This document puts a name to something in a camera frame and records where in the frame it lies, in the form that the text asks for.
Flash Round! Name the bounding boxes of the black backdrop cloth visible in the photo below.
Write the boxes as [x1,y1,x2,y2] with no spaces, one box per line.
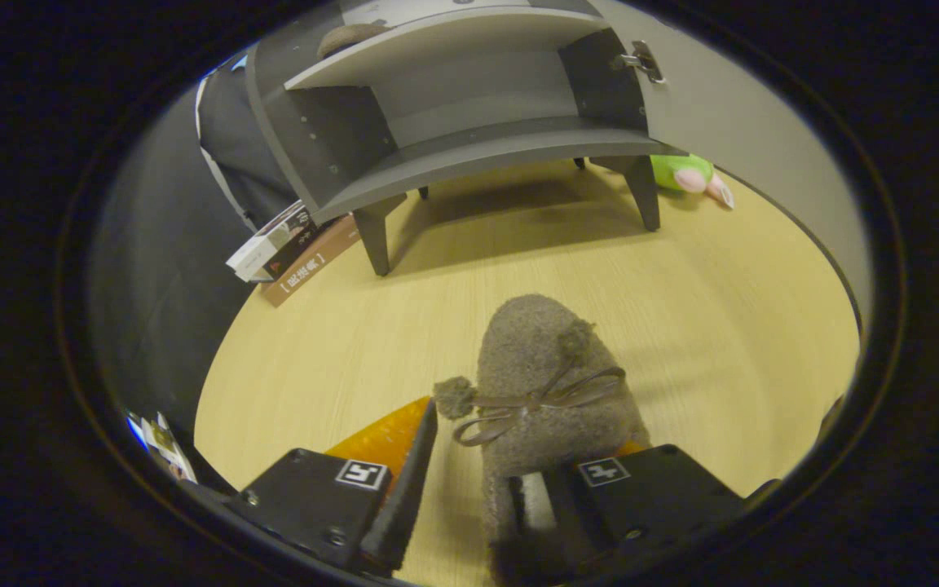
[90,53,299,441]

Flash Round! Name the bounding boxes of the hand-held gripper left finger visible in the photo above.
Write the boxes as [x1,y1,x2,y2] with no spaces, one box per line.
[225,395,439,576]

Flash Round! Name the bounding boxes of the green and pink plush toy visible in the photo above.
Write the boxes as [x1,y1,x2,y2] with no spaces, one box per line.
[650,153,735,210]

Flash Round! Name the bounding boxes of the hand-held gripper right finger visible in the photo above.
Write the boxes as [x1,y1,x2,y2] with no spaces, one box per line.
[545,443,752,572]

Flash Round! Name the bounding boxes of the colourful printed sheet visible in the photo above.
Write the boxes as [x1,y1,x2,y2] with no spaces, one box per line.
[131,410,197,483]

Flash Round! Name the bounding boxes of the metal cabinet hinge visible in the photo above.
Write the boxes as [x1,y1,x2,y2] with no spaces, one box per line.
[612,41,668,84]

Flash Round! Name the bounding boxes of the brown fuzzy shoe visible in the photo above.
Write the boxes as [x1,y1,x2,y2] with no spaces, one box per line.
[316,23,393,60]
[433,293,654,586]

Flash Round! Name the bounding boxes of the grey shoe cabinet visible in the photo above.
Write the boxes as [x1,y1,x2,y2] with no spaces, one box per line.
[244,0,686,278]

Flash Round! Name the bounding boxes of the black book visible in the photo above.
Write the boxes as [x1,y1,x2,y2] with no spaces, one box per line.
[262,216,332,282]

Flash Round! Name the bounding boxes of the brown book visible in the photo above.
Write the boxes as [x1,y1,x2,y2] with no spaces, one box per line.
[262,214,363,308]

